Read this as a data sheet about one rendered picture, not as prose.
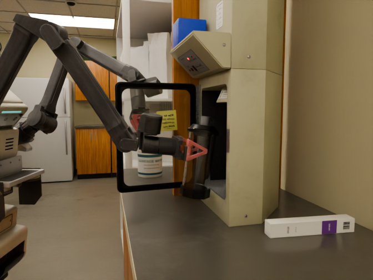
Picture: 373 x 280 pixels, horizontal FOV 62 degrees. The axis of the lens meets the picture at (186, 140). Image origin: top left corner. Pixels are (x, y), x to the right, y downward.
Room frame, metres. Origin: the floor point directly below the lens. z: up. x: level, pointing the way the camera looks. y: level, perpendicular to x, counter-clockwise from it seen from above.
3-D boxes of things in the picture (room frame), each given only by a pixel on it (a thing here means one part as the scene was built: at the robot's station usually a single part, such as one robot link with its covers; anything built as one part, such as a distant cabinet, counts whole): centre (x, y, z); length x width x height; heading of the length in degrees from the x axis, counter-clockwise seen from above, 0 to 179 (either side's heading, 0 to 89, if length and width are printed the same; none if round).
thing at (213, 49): (1.05, -0.03, 1.46); 0.32 x 0.12 x 0.10; 14
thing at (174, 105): (1.15, 0.11, 1.19); 0.30 x 0.01 x 0.40; 110
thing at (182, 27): (1.14, -0.01, 1.56); 0.10 x 0.10 x 0.09; 14
